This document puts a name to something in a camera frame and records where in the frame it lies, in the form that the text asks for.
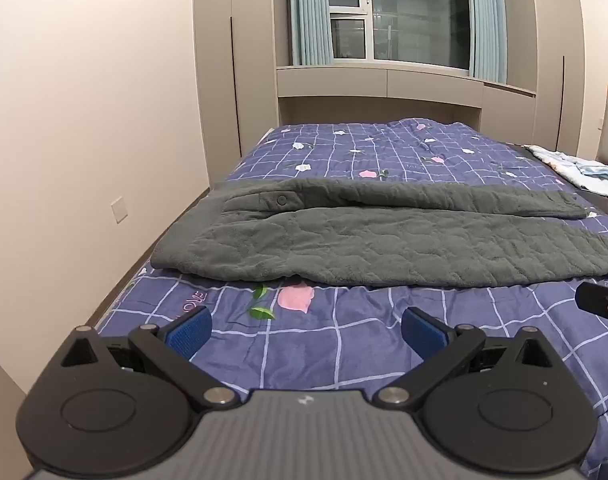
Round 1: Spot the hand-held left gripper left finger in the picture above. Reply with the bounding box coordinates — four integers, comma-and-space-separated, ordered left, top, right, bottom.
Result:
59, 305, 242, 411

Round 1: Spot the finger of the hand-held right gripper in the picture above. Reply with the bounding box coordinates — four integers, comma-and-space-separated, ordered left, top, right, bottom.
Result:
574, 281, 608, 343

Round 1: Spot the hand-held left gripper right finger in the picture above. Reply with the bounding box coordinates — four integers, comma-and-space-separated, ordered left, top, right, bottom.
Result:
373, 306, 557, 409

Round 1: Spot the purple checkered floral blanket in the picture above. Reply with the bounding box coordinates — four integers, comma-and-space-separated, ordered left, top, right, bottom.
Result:
96, 119, 608, 480

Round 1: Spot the light blue printed cloth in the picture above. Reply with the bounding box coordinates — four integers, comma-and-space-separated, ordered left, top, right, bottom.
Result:
526, 144, 608, 199

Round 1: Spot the beige wardrobe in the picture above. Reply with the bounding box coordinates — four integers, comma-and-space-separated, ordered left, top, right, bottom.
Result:
504, 0, 586, 157
193, 0, 280, 158

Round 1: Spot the beige window cabinet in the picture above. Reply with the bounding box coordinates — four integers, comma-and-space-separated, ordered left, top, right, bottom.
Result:
275, 57, 538, 143

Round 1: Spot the light blue curtain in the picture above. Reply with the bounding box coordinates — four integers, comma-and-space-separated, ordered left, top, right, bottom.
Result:
464, 0, 508, 84
289, 0, 332, 67

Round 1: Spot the window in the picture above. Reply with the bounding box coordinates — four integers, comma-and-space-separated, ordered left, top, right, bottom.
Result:
326, 0, 472, 71

